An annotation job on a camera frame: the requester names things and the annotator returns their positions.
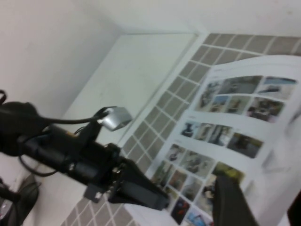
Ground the grey checked tablecloth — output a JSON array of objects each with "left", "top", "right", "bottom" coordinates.
[{"left": 61, "top": 32, "right": 301, "bottom": 226}]

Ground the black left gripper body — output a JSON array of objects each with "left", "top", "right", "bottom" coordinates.
[{"left": 20, "top": 125, "right": 123, "bottom": 203}]

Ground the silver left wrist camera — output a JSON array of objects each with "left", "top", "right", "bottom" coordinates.
[{"left": 98, "top": 106, "right": 132, "bottom": 131}]

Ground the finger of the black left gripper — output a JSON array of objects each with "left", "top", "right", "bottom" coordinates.
[{"left": 110, "top": 157, "right": 170, "bottom": 212}]

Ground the dark left arm cable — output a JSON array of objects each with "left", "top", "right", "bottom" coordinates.
[{"left": 35, "top": 107, "right": 117, "bottom": 125}]

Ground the white picture book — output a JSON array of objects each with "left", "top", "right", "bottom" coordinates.
[{"left": 124, "top": 55, "right": 301, "bottom": 226}]

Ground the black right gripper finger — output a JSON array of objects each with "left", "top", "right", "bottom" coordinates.
[{"left": 212, "top": 175, "right": 260, "bottom": 226}]

